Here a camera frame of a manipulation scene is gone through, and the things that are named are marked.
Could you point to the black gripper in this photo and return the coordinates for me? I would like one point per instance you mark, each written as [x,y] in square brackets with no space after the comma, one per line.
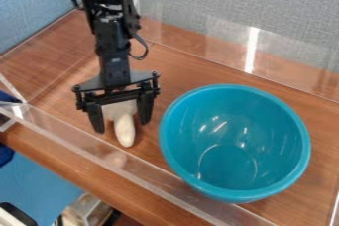
[117,83]

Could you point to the white toy mushroom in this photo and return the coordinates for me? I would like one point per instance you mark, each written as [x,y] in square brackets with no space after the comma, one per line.
[120,113]

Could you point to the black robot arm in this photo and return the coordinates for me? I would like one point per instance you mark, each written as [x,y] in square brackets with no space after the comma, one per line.
[113,23]

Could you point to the blue plastic bowl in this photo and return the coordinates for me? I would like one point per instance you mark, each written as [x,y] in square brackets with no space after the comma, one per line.
[234,142]

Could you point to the blue cloth object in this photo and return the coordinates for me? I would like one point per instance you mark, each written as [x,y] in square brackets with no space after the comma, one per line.
[6,153]

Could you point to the clear acrylic front barrier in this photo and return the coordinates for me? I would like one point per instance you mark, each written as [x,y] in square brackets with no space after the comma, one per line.
[141,190]

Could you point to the clear acrylic barrier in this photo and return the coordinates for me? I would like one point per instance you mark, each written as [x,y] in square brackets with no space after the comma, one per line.
[280,59]
[141,190]

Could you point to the grey clutter below table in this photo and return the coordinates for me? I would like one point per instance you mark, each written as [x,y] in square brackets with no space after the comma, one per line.
[88,211]

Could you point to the black white device below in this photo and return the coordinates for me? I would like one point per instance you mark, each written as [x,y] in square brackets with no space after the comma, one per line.
[13,217]

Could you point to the clear acrylic back barrier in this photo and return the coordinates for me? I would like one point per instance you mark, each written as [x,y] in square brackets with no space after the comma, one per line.
[280,59]

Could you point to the clear acrylic left bracket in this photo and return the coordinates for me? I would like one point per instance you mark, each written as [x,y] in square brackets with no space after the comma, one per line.
[8,87]

